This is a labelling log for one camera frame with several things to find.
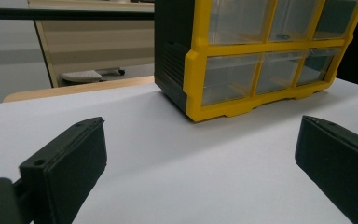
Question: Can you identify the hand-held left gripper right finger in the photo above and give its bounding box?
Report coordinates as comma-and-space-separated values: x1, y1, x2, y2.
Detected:
295, 115, 358, 224

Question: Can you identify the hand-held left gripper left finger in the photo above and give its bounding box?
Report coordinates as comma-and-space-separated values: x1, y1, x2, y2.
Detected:
18, 116, 108, 224

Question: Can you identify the small clear plastic drawer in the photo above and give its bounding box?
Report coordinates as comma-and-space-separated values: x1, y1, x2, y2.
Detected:
268, 0, 320, 43

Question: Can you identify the yellow black drawer organizer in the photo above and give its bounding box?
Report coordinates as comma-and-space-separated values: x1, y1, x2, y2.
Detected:
153, 0, 358, 123

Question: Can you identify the wooden table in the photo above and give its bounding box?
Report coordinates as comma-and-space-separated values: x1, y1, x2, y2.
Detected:
3, 75, 156, 104

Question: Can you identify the white table board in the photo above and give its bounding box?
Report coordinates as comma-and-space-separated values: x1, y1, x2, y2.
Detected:
0, 77, 358, 224

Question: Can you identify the beige cabinet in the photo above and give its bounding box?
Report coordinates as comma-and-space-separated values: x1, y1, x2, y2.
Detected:
27, 0, 156, 88

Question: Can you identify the set of clear drawers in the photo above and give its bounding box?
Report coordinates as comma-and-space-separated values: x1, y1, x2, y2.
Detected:
202, 0, 358, 106

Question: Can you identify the black horizontal frame bar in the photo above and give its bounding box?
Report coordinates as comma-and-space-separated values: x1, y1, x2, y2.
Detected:
0, 7, 155, 21

